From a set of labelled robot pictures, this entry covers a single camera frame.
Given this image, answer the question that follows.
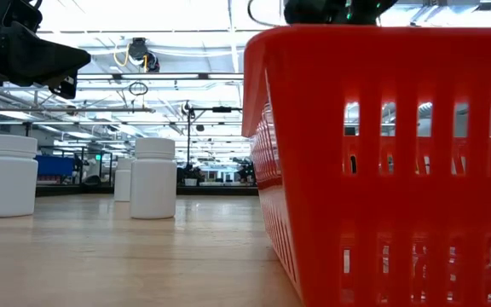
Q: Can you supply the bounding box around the white plastic pill bottle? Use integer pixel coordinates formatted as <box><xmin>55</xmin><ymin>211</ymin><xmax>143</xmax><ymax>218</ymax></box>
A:
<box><xmin>0</xmin><ymin>134</ymin><xmax>39</xmax><ymax>219</ymax></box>
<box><xmin>130</xmin><ymin>136</ymin><xmax>178</xmax><ymax>220</ymax></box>
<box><xmin>113</xmin><ymin>157</ymin><xmax>136</xmax><ymax>203</ymax></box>

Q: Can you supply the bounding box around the red plastic slotted basket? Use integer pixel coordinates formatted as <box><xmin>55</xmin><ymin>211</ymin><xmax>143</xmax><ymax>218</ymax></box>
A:
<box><xmin>241</xmin><ymin>24</ymin><xmax>491</xmax><ymax>307</ymax></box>

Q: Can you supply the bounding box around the blue plastic bin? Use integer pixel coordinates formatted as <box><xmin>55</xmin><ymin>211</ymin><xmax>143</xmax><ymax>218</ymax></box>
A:
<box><xmin>36</xmin><ymin>154</ymin><xmax>76</xmax><ymax>177</ymax></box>

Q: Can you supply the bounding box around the black tripod stand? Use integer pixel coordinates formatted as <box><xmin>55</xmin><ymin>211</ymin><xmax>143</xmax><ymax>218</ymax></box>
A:
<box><xmin>184</xmin><ymin>101</ymin><xmax>243</xmax><ymax>180</ymax></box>

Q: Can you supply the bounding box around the potted green plant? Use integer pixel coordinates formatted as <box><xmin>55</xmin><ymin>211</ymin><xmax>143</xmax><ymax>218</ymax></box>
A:
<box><xmin>181</xmin><ymin>165</ymin><xmax>204</xmax><ymax>187</ymax></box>
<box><xmin>235</xmin><ymin>156</ymin><xmax>256</xmax><ymax>184</ymax></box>

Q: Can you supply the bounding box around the black looped cable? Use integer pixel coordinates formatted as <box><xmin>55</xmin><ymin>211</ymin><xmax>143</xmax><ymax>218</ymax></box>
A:
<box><xmin>246</xmin><ymin>0</ymin><xmax>287</xmax><ymax>29</ymax></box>

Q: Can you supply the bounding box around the black hanging cable loop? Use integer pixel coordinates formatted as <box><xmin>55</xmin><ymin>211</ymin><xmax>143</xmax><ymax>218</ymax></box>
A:
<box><xmin>127</xmin><ymin>80</ymin><xmax>149</xmax><ymax>97</ymax></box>

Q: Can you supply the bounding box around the black hanging cable reel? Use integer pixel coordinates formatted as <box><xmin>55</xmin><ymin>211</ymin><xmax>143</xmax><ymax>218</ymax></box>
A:
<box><xmin>127</xmin><ymin>37</ymin><xmax>161</xmax><ymax>73</ymax></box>

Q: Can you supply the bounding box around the black aluminium rig frame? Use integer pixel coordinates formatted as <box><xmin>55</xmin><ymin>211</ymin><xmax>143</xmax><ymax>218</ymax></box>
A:
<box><xmin>35</xmin><ymin>184</ymin><xmax>259</xmax><ymax>197</ymax></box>

